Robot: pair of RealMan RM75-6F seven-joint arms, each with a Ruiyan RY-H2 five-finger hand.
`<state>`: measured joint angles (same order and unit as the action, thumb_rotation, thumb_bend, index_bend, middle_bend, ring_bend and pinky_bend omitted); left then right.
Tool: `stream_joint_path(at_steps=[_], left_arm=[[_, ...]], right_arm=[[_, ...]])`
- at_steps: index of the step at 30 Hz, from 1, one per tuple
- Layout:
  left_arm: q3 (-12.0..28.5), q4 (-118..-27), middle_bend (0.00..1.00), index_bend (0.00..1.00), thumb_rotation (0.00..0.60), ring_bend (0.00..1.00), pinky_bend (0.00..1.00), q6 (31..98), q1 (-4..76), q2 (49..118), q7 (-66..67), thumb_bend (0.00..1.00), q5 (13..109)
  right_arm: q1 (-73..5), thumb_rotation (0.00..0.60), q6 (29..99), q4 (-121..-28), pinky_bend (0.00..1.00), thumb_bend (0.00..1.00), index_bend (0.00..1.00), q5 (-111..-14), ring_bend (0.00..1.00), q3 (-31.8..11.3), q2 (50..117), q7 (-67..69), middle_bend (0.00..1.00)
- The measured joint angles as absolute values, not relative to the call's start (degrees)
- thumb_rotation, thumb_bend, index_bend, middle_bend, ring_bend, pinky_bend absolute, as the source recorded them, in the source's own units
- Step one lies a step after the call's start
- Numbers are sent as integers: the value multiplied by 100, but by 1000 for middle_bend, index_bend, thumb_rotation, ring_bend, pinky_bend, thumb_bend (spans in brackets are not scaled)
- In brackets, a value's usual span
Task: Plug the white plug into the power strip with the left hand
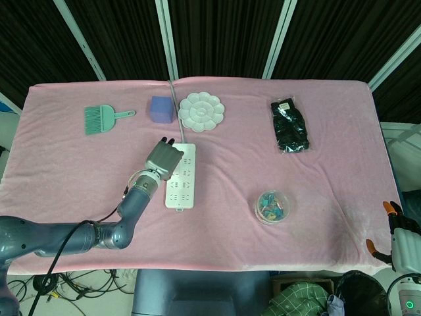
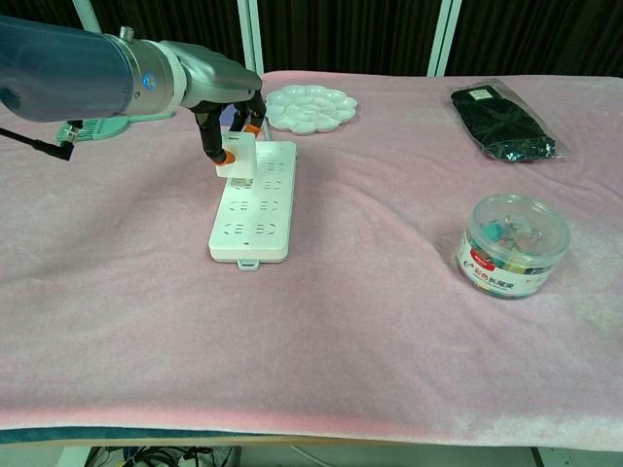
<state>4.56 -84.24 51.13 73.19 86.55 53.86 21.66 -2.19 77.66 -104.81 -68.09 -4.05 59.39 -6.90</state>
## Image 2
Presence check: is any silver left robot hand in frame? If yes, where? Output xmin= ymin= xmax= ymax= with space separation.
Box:
xmin=160 ymin=40 xmax=269 ymax=167

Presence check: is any white plug adapter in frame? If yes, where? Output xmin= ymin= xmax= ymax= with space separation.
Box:
xmin=215 ymin=131 xmax=257 ymax=179

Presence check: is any white flower-shaped paint palette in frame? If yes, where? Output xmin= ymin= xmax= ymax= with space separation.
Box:
xmin=264 ymin=83 xmax=360 ymax=135

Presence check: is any black curtain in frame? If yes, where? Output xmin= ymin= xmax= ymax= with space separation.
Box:
xmin=0 ymin=0 xmax=623 ymax=79

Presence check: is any white power strip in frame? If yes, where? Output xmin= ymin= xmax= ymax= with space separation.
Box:
xmin=207 ymin=140 xmax=299 ymax=270

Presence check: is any pink fleece table cloth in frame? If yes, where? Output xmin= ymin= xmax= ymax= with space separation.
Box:
xmin=0 ymin=69 xmax=623 ymax=440

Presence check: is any black item in plastic bag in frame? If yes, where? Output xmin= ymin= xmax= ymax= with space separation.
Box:
xmin=446 ymin=77 xmax=576 ymax=164

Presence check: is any clear jar of binder clips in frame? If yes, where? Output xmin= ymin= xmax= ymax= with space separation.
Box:
xmin=455 ymin=193 xmax=572 ymax=300

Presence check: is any white frame post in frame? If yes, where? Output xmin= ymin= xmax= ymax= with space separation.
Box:
xmin=426 ymin=0 xmax=463 ymax=77
xmin=72 ymin=0 xmax=94 ymax=33
xmin=237 ymin=0 xmax=267 ymax=75

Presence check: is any black arm cable with plug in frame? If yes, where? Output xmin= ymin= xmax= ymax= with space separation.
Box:
xmin=0 ymin=125 xmax=75 ymax=162

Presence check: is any bundle of cables under table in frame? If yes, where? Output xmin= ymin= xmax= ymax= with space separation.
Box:
xmin=86 ymin=444 xmax=240 ymax=467

